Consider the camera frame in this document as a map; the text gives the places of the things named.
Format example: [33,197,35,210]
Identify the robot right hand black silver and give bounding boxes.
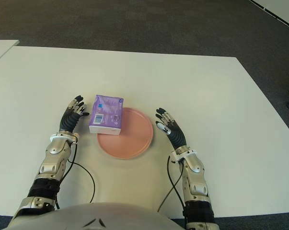
[155,107,188,150]

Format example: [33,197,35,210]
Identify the robot left hand black silver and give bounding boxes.
[59,95,90,133]

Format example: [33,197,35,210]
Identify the purple white tissue paper pack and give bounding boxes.
[88,94,124,135]

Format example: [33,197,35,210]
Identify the round pink plate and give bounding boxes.
[97,107,154,160]

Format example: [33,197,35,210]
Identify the white neighbouring table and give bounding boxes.
[0,39,20,67]

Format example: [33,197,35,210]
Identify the grey robot torso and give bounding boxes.
[5,202,181,230]

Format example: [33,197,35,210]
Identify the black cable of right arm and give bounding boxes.
[157,154,187,216]

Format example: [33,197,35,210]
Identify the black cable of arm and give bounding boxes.
[54,143,95,210]
[157,154,187,216]

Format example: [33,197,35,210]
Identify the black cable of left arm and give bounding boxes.
[54,143,95,210]

